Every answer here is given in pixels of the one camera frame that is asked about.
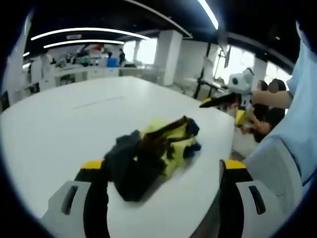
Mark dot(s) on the hanging monitor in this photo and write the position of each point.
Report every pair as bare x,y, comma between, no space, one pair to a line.
227,56

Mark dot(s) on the yellow cloth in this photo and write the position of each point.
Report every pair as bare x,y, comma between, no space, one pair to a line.
242,117

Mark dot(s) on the black metal stand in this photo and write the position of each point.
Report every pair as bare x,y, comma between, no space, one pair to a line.
201,81

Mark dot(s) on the long ceiling light strip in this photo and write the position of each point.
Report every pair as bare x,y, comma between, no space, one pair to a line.
89,30
81,42
210,13

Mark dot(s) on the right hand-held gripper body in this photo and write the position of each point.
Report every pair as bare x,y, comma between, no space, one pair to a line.
237,80

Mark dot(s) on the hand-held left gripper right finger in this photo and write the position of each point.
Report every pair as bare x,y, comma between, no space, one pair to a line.
244,198

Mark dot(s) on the yellow and dark garment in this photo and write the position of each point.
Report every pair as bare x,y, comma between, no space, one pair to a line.
138,168

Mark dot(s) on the blue bin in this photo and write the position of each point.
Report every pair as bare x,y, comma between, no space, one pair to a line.
112,62

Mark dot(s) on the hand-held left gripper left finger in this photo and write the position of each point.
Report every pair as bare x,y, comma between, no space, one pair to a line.
62,198

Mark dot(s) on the person's right hand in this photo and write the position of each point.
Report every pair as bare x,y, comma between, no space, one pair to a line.
261,98

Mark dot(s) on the person in light blue shirt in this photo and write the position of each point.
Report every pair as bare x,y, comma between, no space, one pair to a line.
302,111

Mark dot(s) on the grey padded chair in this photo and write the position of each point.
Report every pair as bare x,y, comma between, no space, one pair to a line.
280,168

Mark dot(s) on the white lab counter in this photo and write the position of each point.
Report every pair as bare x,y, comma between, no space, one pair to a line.
84,73

